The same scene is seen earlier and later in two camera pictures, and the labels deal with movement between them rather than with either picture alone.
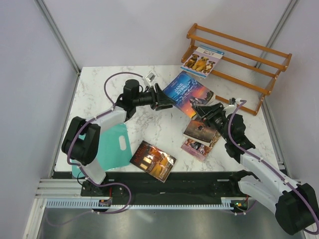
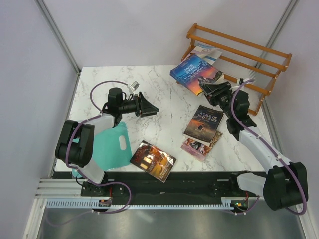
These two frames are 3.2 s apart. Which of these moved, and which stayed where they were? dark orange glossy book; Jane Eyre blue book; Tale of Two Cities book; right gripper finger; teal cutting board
Moved: right gripper finger; Jane Eyre blue book
Stayed: dark orange glossy book; Tale of Two Cities book; teal cutting board
